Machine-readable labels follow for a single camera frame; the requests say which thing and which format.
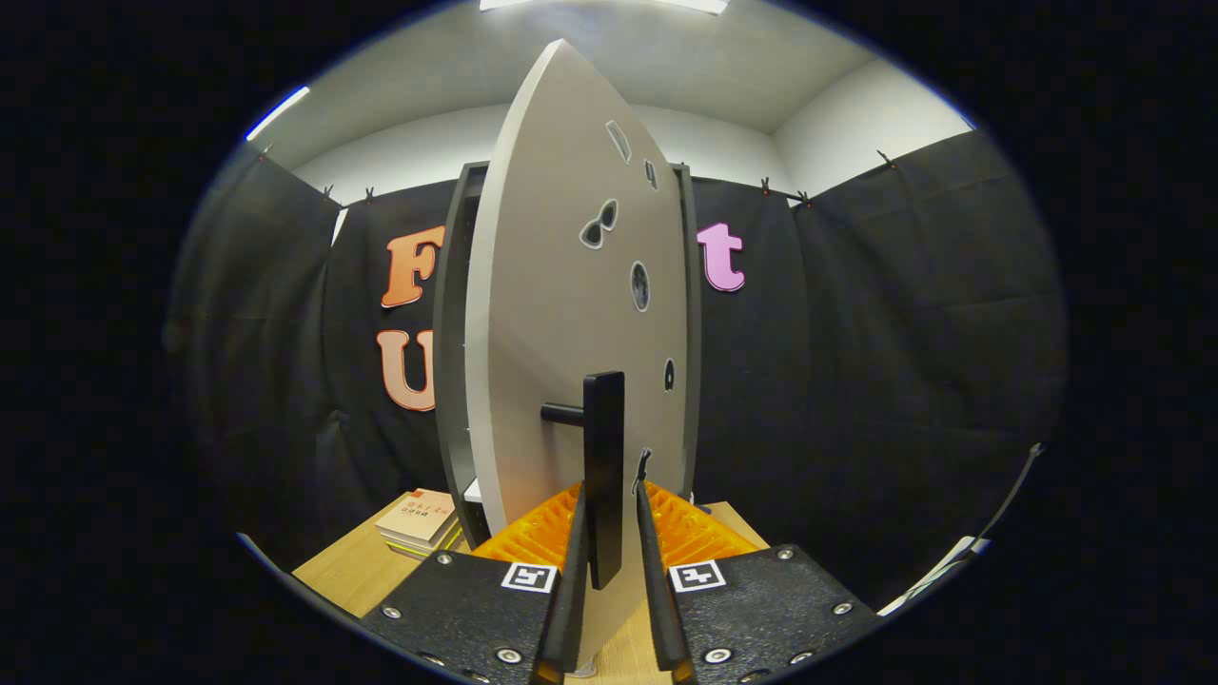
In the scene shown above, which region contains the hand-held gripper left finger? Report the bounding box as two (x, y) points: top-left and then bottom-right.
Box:
(362, 480), (589, 685)

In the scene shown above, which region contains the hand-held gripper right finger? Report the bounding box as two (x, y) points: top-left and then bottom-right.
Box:
(634, 479), (881, 685)

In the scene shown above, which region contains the black door handle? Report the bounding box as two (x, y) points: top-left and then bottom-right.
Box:
(540, 371), (626, 591)

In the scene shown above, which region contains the grey shoe cabinet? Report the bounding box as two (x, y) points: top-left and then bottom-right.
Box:
(433, 160), (703, 553)

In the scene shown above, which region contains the beige shoe cabinet door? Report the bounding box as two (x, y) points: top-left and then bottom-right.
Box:
(463, 38), (694, 672)

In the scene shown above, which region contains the grey book yellow edge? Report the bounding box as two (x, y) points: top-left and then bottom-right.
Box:
(383, 528), (465, 562)

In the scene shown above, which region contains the white panel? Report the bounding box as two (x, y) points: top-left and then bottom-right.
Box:
(875, 536), (992, 617)

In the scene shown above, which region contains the black backdrop cloth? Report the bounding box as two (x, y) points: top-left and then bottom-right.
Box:
(167, 128), (1071, 610)

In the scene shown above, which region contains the row of black cloth clips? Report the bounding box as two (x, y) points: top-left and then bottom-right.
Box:
(257, 143), (900, 210)

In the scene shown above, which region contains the ceiling light panel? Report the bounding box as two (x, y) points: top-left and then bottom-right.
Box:
(479, 0), (729, 15)
(246, 86), (312, 142)

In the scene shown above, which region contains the black cable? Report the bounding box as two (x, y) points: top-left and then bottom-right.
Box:
(980, 442), (1046, 543)

